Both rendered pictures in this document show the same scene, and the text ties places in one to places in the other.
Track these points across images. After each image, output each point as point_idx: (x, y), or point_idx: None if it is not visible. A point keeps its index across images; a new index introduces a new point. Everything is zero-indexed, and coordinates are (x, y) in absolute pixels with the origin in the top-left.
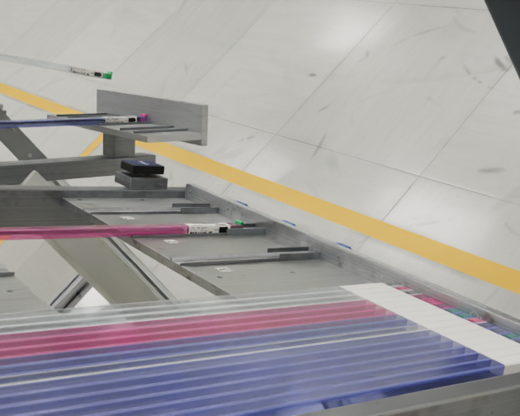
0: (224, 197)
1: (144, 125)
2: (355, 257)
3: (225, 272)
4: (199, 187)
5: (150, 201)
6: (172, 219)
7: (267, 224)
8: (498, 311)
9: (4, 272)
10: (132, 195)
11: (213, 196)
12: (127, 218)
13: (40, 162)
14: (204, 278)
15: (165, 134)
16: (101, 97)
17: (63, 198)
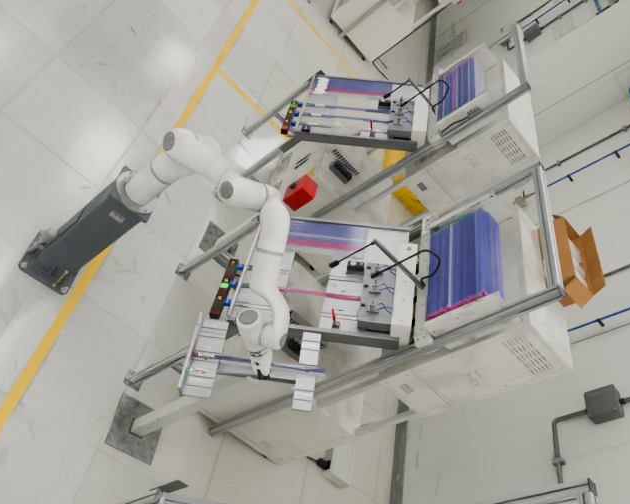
0: (233, 298)
1: (203, 345)
2: (251, 254)
3: (283, 265)
4: (230, 309)
5: None
6: (259, 298)
7: (242, 281)
8: (259, 226)
9: (331, 275)
10: None
11: (234, 301)
12: None
13: (246, 366)
14: (291, 264)
15: (217, 323)
16: (182, 385)
17: None
